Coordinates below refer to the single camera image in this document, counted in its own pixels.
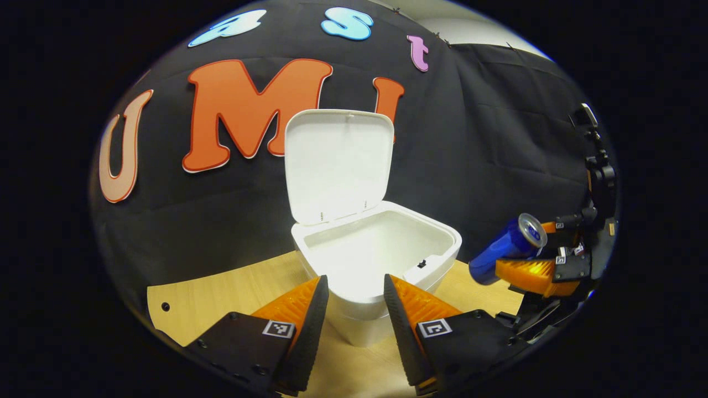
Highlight white desktop garbage bin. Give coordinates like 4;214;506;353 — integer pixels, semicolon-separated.
284;109;463;348

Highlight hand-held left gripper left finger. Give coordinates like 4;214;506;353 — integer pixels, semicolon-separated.
185;275;330;396

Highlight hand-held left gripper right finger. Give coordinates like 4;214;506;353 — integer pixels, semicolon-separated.
383;274;523;396

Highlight wooden desktop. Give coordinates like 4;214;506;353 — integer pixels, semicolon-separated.
147;250;526;398

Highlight black backdrop cloth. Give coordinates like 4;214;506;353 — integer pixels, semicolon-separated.
88;0;617;310

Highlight blue pop can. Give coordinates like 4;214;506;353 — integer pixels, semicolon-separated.
468;213;548;286

